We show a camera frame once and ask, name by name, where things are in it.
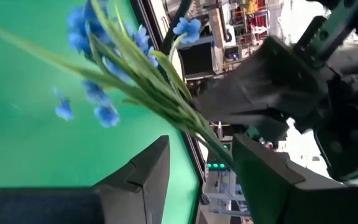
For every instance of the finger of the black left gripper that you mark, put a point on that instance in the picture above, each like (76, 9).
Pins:
(273, 130)
(266, 84)

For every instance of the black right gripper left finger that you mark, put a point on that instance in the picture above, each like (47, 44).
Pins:
(138, 193)

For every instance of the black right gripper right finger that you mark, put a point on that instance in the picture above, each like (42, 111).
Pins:
(259, 186)

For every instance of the black monitor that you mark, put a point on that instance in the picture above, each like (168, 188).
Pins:
(197, 59)

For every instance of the green table mat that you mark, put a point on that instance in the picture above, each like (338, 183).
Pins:
(26, 149)

